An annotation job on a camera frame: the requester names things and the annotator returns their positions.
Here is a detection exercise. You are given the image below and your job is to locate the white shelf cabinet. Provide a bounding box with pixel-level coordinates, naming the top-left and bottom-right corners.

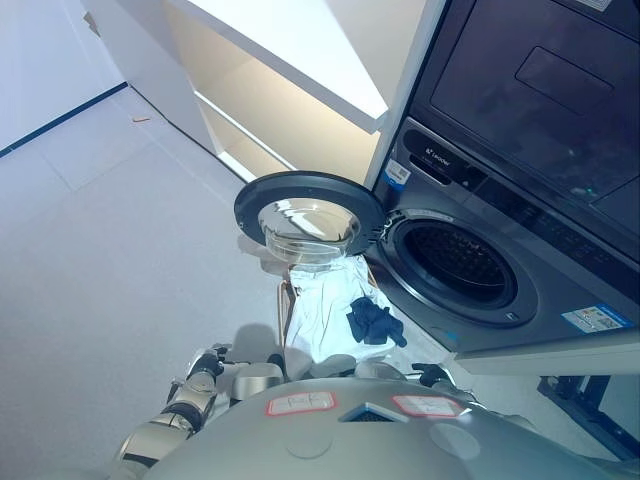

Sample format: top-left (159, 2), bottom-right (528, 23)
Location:
top-left (82, 0), bottom-right (446, 192)

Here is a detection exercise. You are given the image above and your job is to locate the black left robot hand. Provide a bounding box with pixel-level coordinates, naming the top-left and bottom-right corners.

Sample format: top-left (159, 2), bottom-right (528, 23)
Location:
top-left (206, 343), bottom-right (237, 374)

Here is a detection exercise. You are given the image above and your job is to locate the grey front-load washing machine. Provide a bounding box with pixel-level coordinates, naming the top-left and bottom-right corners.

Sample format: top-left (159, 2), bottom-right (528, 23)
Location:
top-left (367, 117), bottom-right (640, 357)

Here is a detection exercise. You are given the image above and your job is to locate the dark stacked dryer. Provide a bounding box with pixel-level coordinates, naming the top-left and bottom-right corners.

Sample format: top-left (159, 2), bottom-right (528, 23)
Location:
top-left (407, 0), bottom-right (640, 222)

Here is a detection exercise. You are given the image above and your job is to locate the silver robot torso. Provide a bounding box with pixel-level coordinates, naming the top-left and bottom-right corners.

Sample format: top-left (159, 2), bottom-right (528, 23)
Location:
top-left (29, 377), bottom-right (640, 480)

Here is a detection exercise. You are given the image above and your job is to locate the round washer door with glass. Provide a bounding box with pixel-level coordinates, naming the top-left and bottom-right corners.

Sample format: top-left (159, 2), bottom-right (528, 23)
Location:
top-left (233, 170), bottom-right (387, 274)

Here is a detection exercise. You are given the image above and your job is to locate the black metal frame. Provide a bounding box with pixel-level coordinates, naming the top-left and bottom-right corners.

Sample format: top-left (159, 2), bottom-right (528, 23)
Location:
top-left (537, 374), bottom-right (640, 462)

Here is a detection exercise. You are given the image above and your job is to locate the white washer platform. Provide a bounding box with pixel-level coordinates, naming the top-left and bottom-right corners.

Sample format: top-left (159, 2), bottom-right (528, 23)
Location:
top-left (451, 348), bottom-right (640, 377)

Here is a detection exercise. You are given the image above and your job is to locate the dark blue garment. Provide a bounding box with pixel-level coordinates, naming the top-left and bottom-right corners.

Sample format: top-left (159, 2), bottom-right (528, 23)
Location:
top-left (348, 297), bottom-right (408, 348)

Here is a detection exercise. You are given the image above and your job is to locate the blue white energy label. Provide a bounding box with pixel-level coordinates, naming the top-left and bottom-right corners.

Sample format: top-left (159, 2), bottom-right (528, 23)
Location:
top-left (560, 305), bottom-right (627, 332)

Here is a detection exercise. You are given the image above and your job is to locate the silver right robot leg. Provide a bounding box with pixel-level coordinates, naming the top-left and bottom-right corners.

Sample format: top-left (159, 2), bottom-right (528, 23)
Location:
top-left (353, 360), bottom-right (422, 385)

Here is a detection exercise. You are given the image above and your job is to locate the white fabric basket liner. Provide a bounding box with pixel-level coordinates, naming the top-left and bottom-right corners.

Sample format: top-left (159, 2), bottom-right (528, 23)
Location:
top-left (283, 253), bottom-right (410, 365)

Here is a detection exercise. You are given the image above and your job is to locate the small QR code sticker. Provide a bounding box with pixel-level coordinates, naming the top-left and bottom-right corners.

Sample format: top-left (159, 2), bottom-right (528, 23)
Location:
top-left (384, 161), bottom-right (412, 185)

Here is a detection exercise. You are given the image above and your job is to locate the red-bordered white torso label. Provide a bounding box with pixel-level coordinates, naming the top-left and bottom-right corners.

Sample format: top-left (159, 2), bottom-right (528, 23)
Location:
top-left (390, 394), bottom-right (472, 420)
top-left (264, 390), bottom-right (338, 418)

